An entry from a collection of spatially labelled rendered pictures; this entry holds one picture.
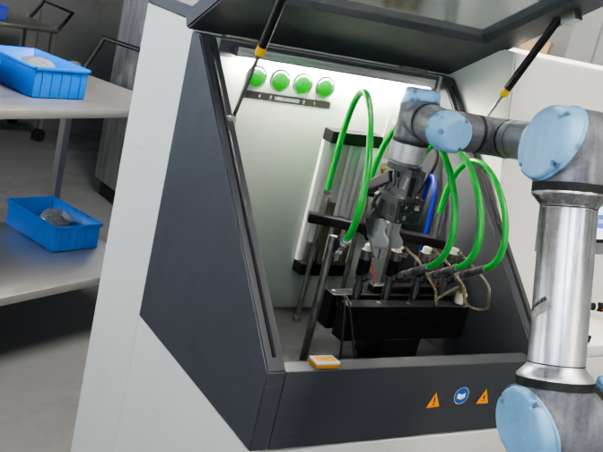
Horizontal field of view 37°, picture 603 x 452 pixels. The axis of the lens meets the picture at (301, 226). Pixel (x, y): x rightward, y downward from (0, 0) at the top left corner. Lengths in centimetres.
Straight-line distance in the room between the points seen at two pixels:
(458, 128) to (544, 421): 60
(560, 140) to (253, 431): 74
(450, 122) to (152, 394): 89
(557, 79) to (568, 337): 101
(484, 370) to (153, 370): 72
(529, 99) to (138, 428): 118
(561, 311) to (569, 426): 16
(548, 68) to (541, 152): 88
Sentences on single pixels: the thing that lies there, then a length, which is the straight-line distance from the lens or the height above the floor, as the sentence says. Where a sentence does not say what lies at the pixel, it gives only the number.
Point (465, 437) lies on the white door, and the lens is 199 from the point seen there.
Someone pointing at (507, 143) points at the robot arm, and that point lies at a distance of 174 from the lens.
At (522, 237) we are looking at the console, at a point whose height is 114.
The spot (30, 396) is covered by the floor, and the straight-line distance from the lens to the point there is 338.
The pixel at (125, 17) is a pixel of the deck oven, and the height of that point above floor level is 111.
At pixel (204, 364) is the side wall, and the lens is 183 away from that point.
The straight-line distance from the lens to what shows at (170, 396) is 198.
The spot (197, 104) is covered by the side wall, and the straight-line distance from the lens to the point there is 191.
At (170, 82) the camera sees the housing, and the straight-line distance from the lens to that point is 205.
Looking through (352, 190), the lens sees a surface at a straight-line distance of 221.
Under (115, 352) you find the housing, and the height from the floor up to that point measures 65.
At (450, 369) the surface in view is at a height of 94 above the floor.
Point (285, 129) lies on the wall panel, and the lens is 208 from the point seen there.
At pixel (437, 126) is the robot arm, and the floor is 140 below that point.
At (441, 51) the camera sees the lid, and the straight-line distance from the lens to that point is 218.
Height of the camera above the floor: 163
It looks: 16 degrees down
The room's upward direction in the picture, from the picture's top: 13 degrees clockwise
